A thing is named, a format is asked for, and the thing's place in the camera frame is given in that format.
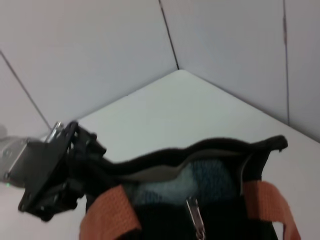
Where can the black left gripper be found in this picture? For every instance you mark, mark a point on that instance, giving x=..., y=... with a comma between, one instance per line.
x=42, y=170

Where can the blue knitted cloth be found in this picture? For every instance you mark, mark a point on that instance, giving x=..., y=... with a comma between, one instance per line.
x=207, y=180

